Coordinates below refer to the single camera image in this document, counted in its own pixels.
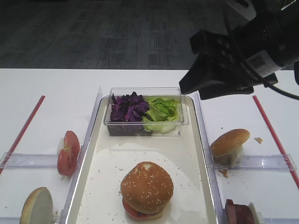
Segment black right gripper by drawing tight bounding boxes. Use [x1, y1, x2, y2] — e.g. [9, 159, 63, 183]
[179, 0, 299, 100]

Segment sesame bun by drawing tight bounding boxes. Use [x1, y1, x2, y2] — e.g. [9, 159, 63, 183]
[120, 161, 174, 214]
[211, 128, 250, 157]

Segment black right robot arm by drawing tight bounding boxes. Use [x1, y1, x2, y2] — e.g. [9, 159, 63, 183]
[179, 0, 299, 100]

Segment green lettuce leaves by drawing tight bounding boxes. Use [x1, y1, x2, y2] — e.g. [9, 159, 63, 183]
[142, 97, 179, 133]

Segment bread crumb piece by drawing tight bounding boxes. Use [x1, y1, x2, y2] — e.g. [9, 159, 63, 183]
[254, 137, 263, 144]

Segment rear meat slices stack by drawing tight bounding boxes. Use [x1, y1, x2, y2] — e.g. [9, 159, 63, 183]
[235, 204, 255, 224]

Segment front meat slice dark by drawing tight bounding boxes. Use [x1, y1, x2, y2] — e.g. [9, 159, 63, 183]
[225, 199, 237, 224]

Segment upper standing tomato slice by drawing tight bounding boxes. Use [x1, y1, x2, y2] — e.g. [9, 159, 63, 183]
[64, 131, 80, 157]

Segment tomato slice on burger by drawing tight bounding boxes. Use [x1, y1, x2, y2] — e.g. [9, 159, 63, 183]
[122, 198, 163, 220]

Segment shredded purple cabbage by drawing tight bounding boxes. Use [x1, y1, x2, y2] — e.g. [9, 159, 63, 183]
[110, 91, 150, 122]

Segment clear plastic container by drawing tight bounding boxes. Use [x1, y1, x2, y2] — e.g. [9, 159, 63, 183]
[103, 87, 189, 136]

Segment right upper clear pusher track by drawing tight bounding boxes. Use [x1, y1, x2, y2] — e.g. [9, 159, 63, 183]
[214, 154, 291, 171]

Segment clear pusher track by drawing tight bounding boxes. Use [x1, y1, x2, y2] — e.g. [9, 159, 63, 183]
[0, 217, 20, 224]
[0, 153, 58, 168]
[263, 217, 299, 224]
[214, 154, 291, 171]

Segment right clear long divider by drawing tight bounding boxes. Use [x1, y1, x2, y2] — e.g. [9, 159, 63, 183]
[194, 92, 227, 224]

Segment clear long divider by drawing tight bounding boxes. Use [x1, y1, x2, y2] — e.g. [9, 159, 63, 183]
[194, 92, 227, 224]
[58, 88, 102, 224]

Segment white pusher block right lower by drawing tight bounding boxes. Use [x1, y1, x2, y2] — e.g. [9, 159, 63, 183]
[248, 202, 265, 224]

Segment bottom bun under stack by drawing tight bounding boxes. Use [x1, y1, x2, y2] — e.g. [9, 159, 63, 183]
[124, 205, 171, 221]

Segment right lower clear pusher track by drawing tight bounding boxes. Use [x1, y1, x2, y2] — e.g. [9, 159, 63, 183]
[263, 217, 299, 224]

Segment white metal tray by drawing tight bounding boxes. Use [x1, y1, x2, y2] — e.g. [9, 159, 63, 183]
[60, 97, 218, 224]

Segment left clear long divider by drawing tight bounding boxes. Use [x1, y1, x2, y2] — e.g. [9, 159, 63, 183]
[58, 88, 102, 224]

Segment standing bun half left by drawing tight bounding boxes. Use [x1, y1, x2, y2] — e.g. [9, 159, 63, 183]
[19, 187, 53, 224]

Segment left upper clear pusher track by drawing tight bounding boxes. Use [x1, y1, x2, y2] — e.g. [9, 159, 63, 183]
[0, 153, 58, 168]

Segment left lower clear pusher track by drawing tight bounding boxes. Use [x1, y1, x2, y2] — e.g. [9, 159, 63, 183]
[0, 217, 20, 224]

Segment right red rail strip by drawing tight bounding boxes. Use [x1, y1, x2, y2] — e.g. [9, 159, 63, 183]
[252, 95, 299, 188]

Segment red rail strip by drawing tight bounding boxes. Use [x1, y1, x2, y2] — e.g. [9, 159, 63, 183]
[252, 95, 299, 188]
[0, 95, 45, 174]

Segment left red rail strip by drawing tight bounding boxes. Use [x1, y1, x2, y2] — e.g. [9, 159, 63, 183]
[0, 95, 45, 174]

